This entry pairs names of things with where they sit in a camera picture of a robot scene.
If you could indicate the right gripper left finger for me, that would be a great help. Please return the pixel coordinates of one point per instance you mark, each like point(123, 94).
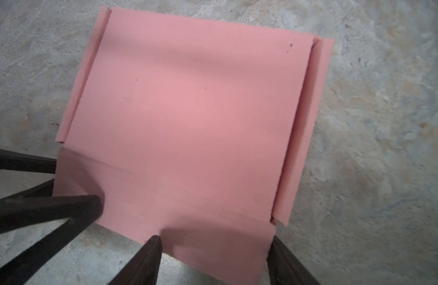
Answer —
point(143, 268)

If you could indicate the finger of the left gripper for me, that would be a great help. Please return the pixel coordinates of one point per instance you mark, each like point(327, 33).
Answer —
point(13, 161)
point(51, 222)

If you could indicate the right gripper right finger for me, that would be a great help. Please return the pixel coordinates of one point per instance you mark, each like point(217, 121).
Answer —
point(285, 269)

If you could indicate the pink paper box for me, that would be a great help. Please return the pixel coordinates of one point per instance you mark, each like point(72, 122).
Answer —
point(194, 130)

